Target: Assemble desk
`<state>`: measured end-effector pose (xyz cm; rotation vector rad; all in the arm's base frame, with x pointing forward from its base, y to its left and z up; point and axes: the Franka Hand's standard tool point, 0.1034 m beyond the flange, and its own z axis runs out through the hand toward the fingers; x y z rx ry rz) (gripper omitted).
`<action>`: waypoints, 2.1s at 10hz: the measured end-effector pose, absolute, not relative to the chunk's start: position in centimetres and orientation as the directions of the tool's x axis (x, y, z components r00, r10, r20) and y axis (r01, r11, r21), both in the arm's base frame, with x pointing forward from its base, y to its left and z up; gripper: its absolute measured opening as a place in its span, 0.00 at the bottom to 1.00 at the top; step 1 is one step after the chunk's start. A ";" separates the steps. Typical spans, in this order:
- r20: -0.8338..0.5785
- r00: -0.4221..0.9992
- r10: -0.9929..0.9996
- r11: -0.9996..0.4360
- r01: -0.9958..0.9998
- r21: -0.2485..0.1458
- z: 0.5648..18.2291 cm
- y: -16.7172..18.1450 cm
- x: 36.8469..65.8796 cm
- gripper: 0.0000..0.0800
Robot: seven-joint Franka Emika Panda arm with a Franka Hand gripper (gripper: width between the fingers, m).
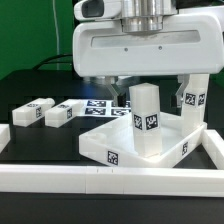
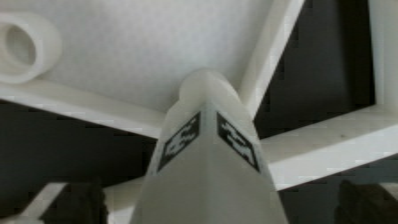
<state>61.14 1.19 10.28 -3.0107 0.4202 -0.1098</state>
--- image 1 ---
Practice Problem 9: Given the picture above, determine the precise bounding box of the black thick cable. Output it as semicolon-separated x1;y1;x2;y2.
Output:
31;53;74;71

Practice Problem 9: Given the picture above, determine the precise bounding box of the white right fence bar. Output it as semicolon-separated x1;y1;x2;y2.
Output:
202;130;224;170

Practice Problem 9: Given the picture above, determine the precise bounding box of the white front fence bar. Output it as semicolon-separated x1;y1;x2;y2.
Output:
0;164;224;197

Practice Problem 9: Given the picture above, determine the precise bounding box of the white left fence bar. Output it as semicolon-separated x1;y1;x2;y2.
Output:
0;124;10;153

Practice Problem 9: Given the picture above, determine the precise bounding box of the thin white cable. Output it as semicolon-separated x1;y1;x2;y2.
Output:
52;0;61;71

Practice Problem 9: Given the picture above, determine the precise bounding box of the white fence bar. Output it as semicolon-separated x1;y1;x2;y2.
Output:
0;124;10;153
0;164;224;197
202;130;224;170

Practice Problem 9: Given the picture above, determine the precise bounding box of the white marker sheet with tags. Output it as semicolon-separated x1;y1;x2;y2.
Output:
79;99;131;117

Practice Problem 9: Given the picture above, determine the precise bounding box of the white desk top tray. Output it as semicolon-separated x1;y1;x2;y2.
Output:
79;112;207;168

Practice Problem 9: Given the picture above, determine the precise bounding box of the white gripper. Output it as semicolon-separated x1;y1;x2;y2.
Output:
73;13;224;107

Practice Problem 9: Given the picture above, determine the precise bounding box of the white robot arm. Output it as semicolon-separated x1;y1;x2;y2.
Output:
72;0;224;106

